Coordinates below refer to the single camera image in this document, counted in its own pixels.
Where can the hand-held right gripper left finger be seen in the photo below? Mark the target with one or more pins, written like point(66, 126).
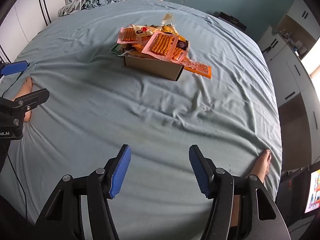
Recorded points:
point(121, 170)

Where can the black case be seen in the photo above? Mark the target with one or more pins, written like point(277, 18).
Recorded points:
point(232, 20)

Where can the white cabinet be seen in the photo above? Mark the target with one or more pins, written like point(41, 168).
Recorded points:
point(282, 62)

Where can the brown cardboard box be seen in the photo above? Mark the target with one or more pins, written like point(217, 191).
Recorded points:
point(155, 67)

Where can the person's right foot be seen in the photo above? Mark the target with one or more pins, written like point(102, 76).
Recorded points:
point(262, 163)

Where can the heap of snack packets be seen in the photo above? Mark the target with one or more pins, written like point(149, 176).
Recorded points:
point(140, 46)

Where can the clear plastic bag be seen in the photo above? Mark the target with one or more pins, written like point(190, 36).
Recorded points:
point(167, 17)

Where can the yellow black snack packet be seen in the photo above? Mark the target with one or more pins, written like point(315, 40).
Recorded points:
point(172, 30)

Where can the patterned white cloth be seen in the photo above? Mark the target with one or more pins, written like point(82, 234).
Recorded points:
point(71, 6)

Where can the pink stick snack packet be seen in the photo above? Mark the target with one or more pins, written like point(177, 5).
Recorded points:
point(160, 43)
point(128, 35)

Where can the computer monitor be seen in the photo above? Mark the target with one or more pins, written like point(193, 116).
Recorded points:
point(313, 192)

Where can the dark green snack packet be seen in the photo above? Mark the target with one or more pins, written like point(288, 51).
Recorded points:
point(116, 48)

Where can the person's foot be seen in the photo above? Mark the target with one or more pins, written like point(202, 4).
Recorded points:
point(28, 85)
point(262, 163)

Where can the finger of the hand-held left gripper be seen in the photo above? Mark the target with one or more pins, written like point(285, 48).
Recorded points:
point(15, 67)
point(32, 97)

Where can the person's left foot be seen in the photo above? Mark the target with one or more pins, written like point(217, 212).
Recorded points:
point(28, 85)

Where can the light blue bedsheet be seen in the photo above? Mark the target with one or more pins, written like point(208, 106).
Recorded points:
point(100, 92)

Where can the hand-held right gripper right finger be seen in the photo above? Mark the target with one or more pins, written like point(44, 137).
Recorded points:
point(200, 172)

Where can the orange flat snack packet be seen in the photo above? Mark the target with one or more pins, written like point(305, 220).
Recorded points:
point(200, 68)

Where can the brown wooden panel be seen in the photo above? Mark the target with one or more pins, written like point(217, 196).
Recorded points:
point(295, 130)

